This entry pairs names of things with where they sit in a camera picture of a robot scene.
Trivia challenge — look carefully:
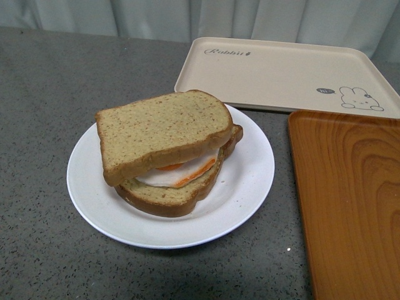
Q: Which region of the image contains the white round plate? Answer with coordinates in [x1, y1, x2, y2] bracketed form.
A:
[66, 107, 275, 249]

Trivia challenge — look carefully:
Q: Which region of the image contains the bread slice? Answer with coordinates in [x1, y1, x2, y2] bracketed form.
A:
[115, 124, 243, 218]
[95, 90, 233, 186]

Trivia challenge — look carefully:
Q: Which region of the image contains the fried egg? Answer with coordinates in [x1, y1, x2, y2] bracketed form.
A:
[136, 149, 219, 188]

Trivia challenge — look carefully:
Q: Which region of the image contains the beige rabbit tray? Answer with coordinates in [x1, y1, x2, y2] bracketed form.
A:
[174, 37, 399, 119]

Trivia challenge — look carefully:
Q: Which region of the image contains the brown wooden tray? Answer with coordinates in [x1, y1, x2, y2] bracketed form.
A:
[288, 111, 399, 299]

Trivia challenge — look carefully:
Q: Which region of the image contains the grey curtain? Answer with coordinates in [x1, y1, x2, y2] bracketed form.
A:
[1, 1, 399, 63]

